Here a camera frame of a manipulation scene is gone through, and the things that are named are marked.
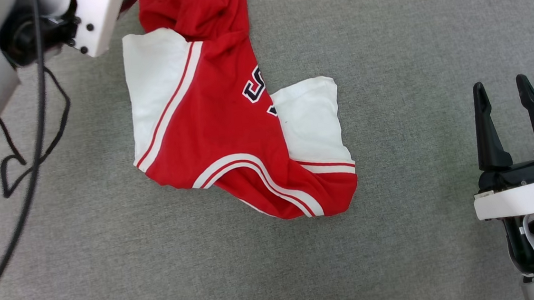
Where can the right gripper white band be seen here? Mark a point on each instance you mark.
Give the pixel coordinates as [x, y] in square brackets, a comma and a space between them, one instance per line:
[523, 196]

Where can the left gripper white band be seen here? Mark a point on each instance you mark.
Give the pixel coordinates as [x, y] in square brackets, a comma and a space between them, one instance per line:
[97, 20]

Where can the grey fabric sofa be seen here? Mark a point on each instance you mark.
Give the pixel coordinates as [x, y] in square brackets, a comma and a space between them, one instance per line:
[382, 40]

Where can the red and white jersey garment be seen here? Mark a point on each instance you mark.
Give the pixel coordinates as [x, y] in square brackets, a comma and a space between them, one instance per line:
[217, 125]

